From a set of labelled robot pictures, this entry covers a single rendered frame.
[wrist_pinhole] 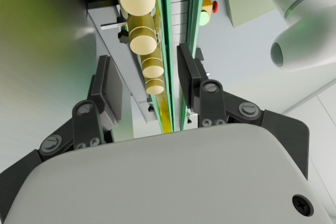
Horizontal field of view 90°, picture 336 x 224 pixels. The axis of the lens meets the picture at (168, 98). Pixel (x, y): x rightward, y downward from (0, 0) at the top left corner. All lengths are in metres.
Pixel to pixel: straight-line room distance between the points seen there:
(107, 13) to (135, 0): 0.36
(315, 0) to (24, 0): 0.54
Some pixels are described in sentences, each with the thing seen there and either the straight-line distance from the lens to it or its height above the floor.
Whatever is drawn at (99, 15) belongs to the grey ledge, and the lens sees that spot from 0.55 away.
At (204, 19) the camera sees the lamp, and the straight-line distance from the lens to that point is 0.63.
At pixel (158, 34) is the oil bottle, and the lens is 0.31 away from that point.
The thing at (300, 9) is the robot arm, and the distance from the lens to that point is 0.55.
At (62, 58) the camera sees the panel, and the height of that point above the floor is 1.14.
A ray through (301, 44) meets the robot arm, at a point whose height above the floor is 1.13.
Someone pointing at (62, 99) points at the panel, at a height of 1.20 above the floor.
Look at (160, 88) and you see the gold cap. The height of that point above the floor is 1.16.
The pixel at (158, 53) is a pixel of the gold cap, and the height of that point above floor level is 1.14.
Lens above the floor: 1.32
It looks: 26 degrees down
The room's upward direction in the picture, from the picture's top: 170 degrees clockwise
